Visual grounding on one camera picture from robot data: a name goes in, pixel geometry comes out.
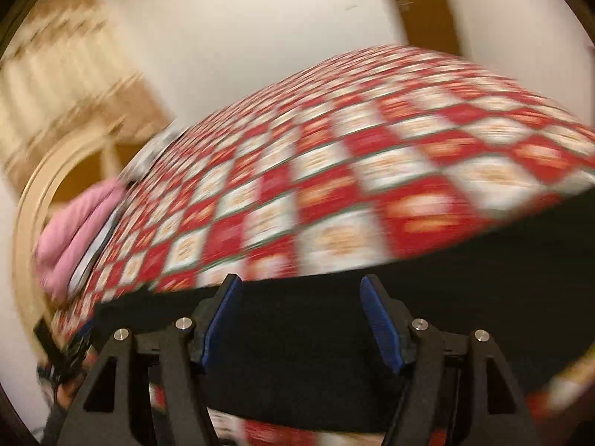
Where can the beige wooden headboard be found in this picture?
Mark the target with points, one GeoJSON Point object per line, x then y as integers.
{"type": "Point", "coordinates": [35, 195]}

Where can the brown wooden door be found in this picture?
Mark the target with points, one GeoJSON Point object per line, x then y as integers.
{"type": "Point", "coordinates": [420, 4]}

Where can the person's left hand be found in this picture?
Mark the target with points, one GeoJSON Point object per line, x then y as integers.
{"type": "Point", "coordinates": [69, 392]}

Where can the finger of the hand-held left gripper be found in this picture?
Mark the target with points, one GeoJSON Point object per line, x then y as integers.
{"type": "Point", "coordinates": [85, 330]}

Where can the grey patterned pillow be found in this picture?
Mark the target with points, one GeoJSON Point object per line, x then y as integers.
{"type": "Point", "coordinates": [151, 151]}

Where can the pink blanket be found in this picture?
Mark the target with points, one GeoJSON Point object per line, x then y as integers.
{"type": "Point", "coordinates": [74, 237]}

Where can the red checkered printed blanket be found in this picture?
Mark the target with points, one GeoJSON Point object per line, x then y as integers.
{"type": "Point", "coordinates": [325, 172]}

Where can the white bed sheet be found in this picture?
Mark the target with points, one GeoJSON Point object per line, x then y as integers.
{"type": "Point", "coordinates": [90, 255]}

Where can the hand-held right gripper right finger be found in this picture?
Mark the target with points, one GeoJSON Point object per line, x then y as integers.
{"type": "Point", "coordinates": [382, 327]}

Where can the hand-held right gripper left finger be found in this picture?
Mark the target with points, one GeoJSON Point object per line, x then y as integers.
{"type": "Point", "coordinates": [217, 327]}

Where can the beige floral curtain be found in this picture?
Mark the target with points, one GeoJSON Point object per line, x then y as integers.
{"type": "Point", "coordinates": [60, 79]}

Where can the black pants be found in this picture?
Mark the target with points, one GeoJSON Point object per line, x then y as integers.
{"type": "Point", "coordinates": [302, 334]}

